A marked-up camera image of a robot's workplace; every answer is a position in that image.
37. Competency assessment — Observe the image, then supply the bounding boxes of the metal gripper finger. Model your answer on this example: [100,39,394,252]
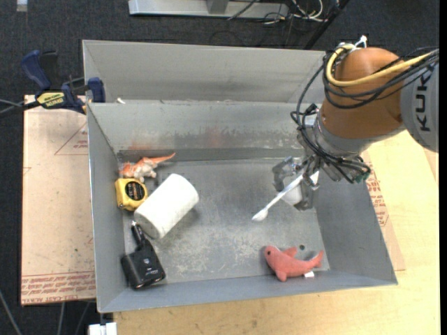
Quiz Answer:
[293,177,320,212]
[272,156,298,192]

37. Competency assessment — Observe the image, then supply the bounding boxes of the small white cup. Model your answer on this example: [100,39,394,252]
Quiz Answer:
[279,181,304,206]

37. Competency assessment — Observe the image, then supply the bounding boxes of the white plastic spoon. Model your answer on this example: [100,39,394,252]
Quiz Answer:
[251,174,305,222]

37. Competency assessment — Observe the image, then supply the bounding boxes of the pink plush fish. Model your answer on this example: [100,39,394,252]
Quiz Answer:
[263,245,325,283]

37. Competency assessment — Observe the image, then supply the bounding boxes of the grey metal bin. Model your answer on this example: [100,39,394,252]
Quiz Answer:
[82,39,399,314]

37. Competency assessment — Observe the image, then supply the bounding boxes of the white paper roll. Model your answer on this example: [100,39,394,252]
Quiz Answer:
[133,172,200,240]

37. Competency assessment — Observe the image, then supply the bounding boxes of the orange toy dinosaur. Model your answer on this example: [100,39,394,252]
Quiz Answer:
[118,151,177,184]

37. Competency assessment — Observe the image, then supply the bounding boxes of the yellow tape measure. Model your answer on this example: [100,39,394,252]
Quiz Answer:
[114,177,149,212]

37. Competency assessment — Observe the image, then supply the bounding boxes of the black car charger adapter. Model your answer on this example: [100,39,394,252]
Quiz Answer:
[120,221,167,290]

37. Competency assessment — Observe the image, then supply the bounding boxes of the brown cardboard board, red print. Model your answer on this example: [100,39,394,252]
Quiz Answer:
[20,94,408,307]

